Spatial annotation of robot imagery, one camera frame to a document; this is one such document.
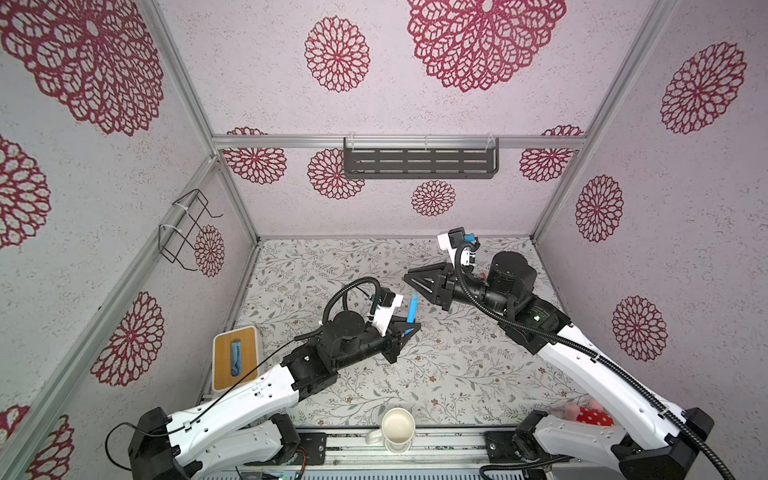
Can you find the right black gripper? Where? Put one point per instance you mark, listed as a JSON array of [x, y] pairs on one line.
[[441, 292]]

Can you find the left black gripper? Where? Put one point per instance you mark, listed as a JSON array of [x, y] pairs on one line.
[[394, 344]]

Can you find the blue marker pen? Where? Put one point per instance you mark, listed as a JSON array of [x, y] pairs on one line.
[[412, 308]]

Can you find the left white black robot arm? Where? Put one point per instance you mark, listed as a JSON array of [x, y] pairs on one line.
[[250, 423]]

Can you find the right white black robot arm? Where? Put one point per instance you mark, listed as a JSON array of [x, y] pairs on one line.
[[649, 438]]

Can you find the white ceramic mug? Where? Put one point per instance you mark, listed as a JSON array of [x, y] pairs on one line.
[[396, 432]]

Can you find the pink plush toy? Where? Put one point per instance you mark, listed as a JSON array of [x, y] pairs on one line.
[[593, 413]]

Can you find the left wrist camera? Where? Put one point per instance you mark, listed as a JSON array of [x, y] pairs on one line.
[[388, 301]]

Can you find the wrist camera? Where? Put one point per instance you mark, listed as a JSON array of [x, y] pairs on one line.
[[461, 248], [388, 301]]

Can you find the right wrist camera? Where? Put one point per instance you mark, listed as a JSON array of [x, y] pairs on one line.
[[461, 248]]

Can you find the dark grey wall shelf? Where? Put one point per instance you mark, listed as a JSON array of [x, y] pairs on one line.
[[425, 163]]

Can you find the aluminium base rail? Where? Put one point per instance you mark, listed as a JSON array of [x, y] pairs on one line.
[[435, 453]]

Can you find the black wire wall rack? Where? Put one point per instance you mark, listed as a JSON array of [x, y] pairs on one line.
[[175, 236]]

